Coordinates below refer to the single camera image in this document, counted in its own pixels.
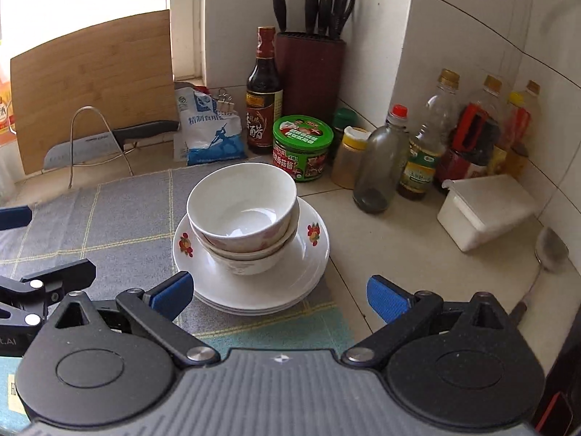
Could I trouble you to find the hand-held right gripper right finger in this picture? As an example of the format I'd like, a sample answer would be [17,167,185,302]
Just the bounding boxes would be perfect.
[340,275,518,368]

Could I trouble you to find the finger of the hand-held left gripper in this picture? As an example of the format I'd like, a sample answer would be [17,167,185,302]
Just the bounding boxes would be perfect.
[0,206,33,232]
[0,259,97,326]

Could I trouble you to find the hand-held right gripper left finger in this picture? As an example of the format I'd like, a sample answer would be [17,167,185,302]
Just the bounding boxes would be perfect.
[50,271,221,368]

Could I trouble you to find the white stained fruit-print plate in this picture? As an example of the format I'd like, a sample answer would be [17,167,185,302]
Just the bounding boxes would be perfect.
[172,196,330,303]

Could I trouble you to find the grey and teal checked towel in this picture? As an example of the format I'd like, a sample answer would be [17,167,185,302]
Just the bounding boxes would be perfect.
[0,163,357,419]

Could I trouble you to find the orange cooking wine bottle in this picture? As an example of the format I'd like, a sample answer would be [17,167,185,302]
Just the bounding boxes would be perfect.
[0,84,16,146]

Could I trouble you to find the red-cap glass bottle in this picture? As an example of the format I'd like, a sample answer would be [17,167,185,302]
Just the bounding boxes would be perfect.
[353,104,410,214]

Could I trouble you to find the white plastic box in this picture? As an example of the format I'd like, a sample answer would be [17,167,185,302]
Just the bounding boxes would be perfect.
[436,173,543,253]

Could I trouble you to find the green-label oil bottle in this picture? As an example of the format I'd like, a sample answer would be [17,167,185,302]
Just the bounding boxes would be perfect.
[398,69,460,201]

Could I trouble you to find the yellow-lid spice jar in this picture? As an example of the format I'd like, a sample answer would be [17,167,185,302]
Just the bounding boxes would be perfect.
[330,126,369,190]

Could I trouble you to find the white and blue salt bag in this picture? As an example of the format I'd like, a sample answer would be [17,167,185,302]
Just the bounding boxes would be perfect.
[174,82,248,166]

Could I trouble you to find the bamboo cutting board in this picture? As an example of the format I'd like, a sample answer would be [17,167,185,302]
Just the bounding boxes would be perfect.
[10,9,175,175]

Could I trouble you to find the metal ladle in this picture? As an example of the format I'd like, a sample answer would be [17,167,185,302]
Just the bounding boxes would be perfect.
[508,227,570,323]

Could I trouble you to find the green-lid sauce jar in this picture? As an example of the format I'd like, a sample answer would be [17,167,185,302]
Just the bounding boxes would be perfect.
[272,115,334,182]

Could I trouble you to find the dark green-lid jar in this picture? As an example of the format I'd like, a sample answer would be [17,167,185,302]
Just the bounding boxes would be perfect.
[331,108,360,164]

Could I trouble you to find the metal binder clips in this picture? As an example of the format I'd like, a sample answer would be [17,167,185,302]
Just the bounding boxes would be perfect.
[215,88,237,115]

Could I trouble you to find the yellow-cap oil bottle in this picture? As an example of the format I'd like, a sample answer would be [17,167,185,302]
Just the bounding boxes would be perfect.
[492,91,531,178]

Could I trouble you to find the dark vinegar bottle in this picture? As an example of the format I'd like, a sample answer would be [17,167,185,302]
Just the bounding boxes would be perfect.
[246,26,284,155]

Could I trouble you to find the dark red knife block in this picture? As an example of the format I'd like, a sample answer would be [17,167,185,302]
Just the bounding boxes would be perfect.
[275,32,346,134]

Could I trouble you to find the gold-cap oil bottle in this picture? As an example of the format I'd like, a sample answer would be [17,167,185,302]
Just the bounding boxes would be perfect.
[513,80,542,178]

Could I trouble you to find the black kitchen scissors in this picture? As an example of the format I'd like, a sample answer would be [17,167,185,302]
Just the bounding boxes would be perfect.
[328,0,356,41]

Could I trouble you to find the metal wire rack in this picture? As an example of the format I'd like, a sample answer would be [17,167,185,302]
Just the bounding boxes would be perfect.
[68,106,134,189]

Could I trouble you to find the black-handled cleaver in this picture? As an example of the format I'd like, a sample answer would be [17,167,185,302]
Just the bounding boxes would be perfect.
[43,120,181,169]

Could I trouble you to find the red-handle dark sauce bottle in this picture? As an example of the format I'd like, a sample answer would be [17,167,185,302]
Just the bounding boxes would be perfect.
[436,75,504,191]

